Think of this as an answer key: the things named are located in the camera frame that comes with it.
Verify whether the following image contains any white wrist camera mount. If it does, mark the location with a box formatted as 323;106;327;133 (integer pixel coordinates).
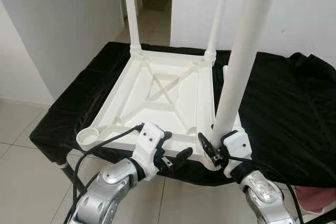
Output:
220;130;253;177
131;123;171;180

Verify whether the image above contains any white plastic table top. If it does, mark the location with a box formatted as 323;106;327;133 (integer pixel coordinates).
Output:
76;50;247;171

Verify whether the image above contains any black cloth table cover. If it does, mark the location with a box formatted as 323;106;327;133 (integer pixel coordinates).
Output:
29;40;336;188

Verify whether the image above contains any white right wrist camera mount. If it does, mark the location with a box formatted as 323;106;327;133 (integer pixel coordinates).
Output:
220;130;253;177

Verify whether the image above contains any brown door mat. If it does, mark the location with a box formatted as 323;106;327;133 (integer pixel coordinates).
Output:
144;0;171;10

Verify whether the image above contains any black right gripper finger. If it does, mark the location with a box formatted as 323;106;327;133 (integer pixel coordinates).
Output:
198;132;217;157

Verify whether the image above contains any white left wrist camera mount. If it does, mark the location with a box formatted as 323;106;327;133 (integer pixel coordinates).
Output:
131;123;171;180

